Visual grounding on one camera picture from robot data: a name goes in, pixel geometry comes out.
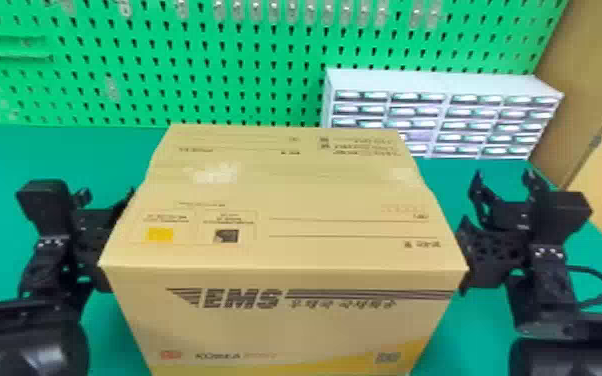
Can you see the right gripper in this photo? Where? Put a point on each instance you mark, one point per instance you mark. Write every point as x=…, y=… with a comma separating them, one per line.
x=495, y=246

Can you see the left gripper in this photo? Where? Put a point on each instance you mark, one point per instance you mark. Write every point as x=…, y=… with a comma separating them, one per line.
x=88, y=241

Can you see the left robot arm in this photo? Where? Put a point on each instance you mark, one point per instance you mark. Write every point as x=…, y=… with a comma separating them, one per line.
x=22, y=330

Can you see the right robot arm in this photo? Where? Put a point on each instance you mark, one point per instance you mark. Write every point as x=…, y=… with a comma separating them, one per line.
x=558, y=325

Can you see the cardboard box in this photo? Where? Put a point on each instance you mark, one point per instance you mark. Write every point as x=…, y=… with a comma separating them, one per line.
x=290, y=241

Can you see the white drawer cabinet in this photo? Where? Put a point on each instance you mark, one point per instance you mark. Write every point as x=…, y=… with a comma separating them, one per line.
x=453, y=113

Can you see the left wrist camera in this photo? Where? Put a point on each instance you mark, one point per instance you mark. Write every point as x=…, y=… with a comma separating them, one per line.
x=44, y=206

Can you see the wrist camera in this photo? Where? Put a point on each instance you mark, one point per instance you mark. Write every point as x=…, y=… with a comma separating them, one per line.
x=561, y=218
x=44, y=206

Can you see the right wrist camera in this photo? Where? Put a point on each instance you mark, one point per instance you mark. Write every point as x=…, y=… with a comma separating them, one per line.
x=561, y=218

